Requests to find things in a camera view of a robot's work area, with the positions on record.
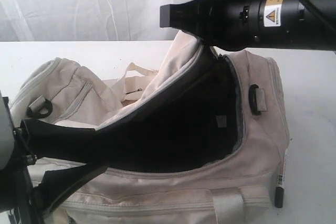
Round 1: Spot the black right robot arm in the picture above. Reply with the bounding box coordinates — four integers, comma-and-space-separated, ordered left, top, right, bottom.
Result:
160, 0, 335, 51

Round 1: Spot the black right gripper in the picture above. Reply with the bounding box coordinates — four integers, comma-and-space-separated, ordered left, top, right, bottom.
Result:
159, 0, 260, 51

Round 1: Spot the cream fabric duffel bag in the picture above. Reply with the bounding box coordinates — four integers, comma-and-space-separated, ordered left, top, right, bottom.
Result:
10, 32, 289, 223

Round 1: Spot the black marker pen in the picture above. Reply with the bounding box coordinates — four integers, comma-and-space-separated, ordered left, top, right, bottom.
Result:
274, 149, 288, 208

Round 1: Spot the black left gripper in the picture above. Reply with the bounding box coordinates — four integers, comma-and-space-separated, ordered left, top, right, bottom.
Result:
1, 119, 116, 223

